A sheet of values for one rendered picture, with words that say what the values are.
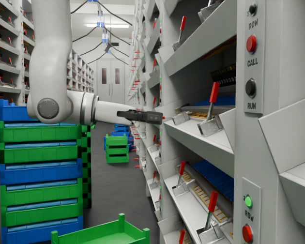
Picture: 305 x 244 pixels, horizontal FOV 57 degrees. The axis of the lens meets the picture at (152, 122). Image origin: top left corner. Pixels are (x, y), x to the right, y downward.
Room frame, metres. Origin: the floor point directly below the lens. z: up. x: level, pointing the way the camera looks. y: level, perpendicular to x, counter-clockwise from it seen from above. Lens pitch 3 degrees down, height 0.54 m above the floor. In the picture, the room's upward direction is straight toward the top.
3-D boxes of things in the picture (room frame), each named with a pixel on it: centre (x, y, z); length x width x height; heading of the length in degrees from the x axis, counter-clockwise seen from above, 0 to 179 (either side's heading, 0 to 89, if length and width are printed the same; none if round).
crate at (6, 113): (1.18, 0.46, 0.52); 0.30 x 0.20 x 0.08; 112
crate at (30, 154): (1.18, 0.46, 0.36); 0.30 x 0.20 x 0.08; 112
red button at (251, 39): (0.28, -0.10, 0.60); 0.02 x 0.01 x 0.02; 6
